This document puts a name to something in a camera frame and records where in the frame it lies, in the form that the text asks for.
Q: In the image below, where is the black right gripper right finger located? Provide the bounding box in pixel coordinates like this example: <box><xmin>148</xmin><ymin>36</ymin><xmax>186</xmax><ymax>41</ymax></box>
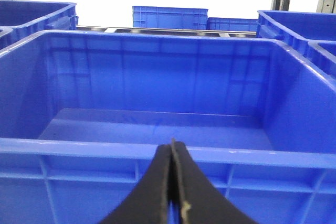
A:
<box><xmin>171</xmin><ymin>139</ymin><xmax>256</xmax><ymax>223</ymax></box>

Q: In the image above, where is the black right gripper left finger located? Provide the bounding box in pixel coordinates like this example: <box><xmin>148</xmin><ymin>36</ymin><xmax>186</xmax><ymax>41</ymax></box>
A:
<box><xmin>101</xmin><ymin>145</ymin><xmax>172</xmax><ymax>223</ymax></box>

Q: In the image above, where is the empty blue target bin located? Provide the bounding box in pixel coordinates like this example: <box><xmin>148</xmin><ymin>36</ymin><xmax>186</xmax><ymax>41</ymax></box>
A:
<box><xmin>1</xmin><ymin>31</ymin><xmax>335</xmax><ymax>223</ymax></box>

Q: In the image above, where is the distant blue crate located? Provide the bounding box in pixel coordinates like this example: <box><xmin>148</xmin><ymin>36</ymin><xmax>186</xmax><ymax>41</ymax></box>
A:
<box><xmin>132</xmin><ymin>6</ymin><xmax>208</xmax><ymax>30</ymax></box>

